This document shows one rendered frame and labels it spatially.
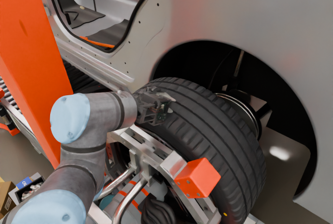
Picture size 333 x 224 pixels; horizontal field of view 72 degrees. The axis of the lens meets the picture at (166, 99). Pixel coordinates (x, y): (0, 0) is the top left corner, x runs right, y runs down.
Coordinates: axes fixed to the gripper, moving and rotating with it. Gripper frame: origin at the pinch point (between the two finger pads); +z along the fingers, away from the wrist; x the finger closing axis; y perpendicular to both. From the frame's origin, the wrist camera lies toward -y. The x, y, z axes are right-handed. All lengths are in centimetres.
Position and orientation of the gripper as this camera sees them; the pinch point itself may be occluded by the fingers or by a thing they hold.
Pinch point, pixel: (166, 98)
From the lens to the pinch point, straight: 74.0
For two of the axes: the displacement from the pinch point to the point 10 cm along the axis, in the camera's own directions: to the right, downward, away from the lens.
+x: 2.5, -9.3, -2.8
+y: 7.7, 3.7, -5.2
